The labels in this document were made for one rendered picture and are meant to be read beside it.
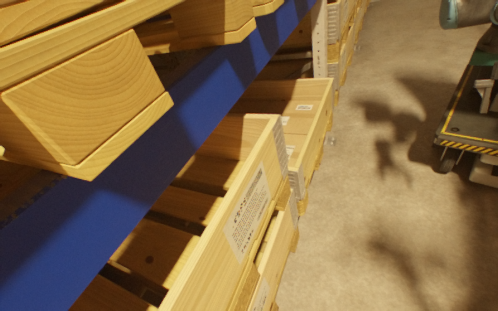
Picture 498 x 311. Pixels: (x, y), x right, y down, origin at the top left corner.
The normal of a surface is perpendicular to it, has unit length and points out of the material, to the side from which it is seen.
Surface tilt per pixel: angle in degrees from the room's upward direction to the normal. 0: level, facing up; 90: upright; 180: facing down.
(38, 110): 90
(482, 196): 0
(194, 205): 0
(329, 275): 0
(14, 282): 90
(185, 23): 90
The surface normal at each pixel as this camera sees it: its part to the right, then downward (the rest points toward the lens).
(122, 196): 0.88, 0.12
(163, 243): -0.24, -0.71
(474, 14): -0.23, 0.81
